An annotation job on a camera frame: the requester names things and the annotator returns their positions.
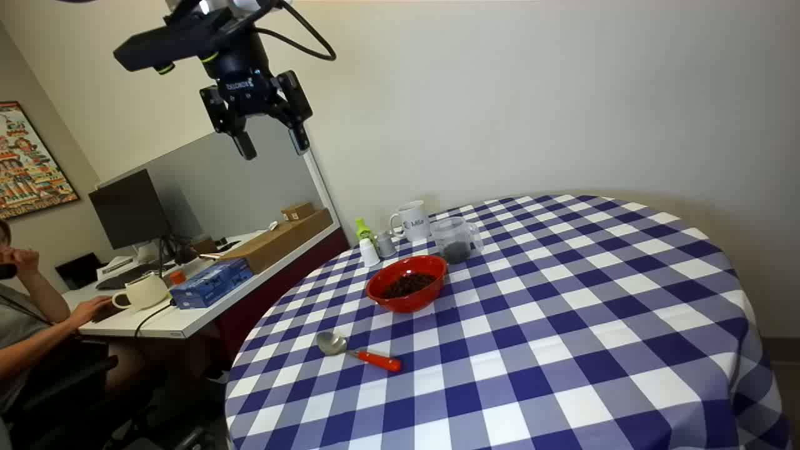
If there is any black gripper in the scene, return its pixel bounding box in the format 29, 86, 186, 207
201, 70, 314, 160

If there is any red plastic bowl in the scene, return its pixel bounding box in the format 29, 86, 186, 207
366, 256, 447, 312

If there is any metal spoon red handle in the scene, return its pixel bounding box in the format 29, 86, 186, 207
316, 332, 402, 374

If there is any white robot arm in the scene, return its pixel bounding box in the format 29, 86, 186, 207
165, 0, 314, 160

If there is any grey desk partition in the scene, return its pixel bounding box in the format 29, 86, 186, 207
96, 117, 324, 246

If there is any cardboard box on desk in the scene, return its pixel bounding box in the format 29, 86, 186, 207
222, 204, 332, 272

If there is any green bottle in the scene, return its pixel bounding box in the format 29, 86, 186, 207
355, 217, 381, 271

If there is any blue box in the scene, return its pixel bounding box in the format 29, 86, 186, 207
172, 261, 251, 310

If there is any black computer monitor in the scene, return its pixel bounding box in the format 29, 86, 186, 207
90, 170, 171, 249

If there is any clear glass cup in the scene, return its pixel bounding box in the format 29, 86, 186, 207
389, 200, 431, 242

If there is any white mug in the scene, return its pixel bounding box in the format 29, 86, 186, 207
110, 272, 171, 310

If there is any white office desk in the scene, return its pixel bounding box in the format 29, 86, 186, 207
80, 222, 350, 341

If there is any seated person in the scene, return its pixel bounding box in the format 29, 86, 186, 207
0, 220, 156, 412

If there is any black office chair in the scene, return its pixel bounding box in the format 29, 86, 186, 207
4, 341, 211, 450

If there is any blue white checkered tablecloth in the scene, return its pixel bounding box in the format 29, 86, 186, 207
226, 195, 794, 450

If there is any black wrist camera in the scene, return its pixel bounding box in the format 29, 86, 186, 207
116, 10, 249, 70

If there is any framed wall picture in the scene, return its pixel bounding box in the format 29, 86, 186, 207
0, 100, 80, 220

